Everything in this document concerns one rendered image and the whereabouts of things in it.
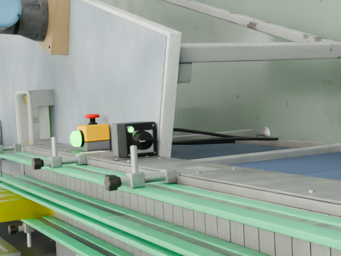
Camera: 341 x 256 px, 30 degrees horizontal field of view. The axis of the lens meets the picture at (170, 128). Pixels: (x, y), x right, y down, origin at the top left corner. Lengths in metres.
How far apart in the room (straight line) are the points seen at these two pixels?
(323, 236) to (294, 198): 0.18
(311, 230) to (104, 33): 1.14
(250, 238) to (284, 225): 0.21
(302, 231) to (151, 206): 0.57
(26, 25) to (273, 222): 1.44
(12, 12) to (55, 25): 0.16
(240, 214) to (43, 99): 1.44
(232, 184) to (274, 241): 0.13
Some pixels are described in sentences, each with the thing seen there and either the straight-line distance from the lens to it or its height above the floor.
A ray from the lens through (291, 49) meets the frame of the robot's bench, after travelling 1.67.
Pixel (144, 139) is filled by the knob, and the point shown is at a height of 0.80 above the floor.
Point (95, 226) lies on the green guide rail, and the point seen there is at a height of 0.96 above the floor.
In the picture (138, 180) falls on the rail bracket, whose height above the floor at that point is 0.96.
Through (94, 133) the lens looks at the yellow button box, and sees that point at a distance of 1.72.
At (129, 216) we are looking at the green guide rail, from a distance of 1.27.
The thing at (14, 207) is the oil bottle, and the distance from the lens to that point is 1.83.
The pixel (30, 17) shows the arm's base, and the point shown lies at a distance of 2.07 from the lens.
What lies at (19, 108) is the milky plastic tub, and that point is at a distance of 2.34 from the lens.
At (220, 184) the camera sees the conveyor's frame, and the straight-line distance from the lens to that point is 1.02.
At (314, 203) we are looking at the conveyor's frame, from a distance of 0.84.
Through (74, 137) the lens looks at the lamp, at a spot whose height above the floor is 0.85.
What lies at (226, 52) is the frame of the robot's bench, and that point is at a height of 0.56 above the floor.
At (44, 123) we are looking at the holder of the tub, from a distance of 2.20.
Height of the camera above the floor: 1.41
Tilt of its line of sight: 28 degrees down
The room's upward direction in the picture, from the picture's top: 95 degrees counter-clockwise
